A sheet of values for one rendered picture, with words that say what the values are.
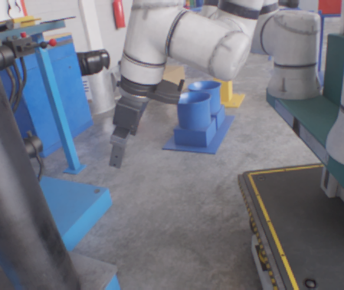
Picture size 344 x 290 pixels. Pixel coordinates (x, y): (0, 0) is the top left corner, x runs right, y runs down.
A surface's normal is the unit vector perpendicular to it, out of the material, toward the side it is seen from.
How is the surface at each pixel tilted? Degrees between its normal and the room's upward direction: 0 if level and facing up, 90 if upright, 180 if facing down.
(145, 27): 90
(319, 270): 0
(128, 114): 96
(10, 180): 90
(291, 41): 90
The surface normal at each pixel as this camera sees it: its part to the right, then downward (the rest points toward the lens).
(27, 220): 0.80, 0.18
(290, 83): -0.47, 0.09
